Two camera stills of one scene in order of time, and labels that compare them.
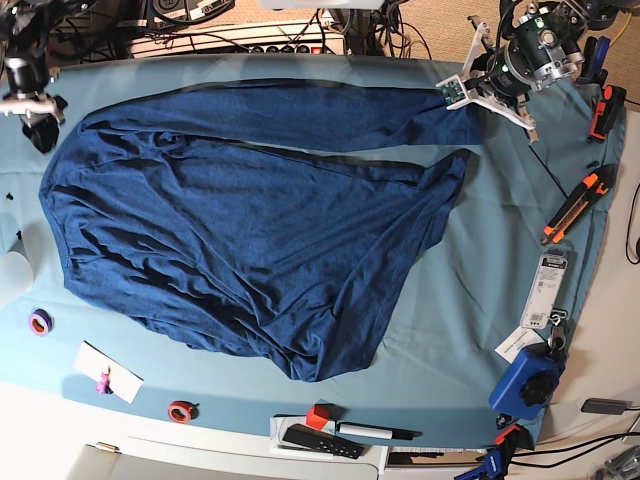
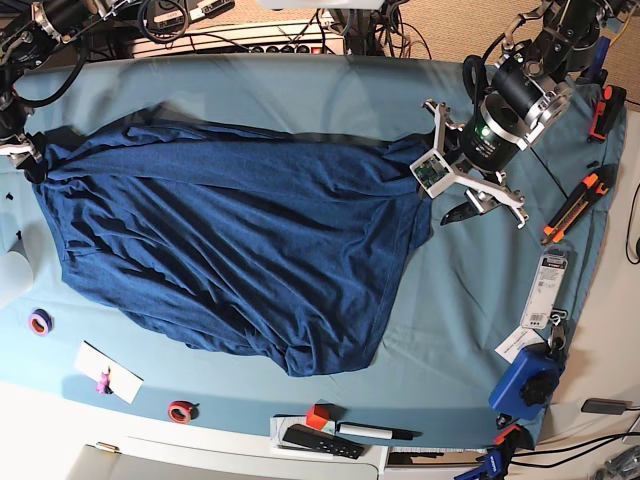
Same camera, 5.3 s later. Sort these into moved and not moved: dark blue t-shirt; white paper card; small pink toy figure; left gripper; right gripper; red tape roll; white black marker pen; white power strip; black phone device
Moved: left gripper; dark blue t-shirt; right gripper
Not moved: small pink toy figure; black phone device; white paper card; white black marker pen; red tape roll; white power strip
